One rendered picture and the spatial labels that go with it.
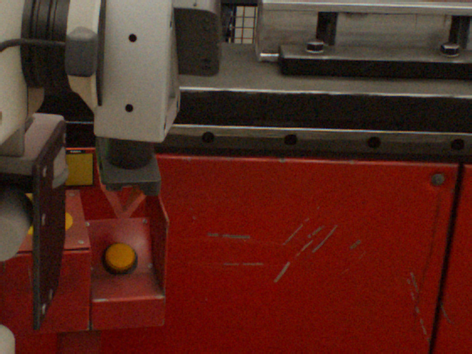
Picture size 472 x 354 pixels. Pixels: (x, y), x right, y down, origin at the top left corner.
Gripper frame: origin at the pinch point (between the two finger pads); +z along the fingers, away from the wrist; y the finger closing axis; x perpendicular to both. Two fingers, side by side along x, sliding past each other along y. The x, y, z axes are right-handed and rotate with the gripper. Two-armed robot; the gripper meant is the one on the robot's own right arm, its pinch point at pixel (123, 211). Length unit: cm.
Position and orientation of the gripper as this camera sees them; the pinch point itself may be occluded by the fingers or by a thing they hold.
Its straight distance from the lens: 135.7
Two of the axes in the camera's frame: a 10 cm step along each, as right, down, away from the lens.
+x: -9.8, 0.3, -1.9
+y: -1.7, -6.1, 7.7
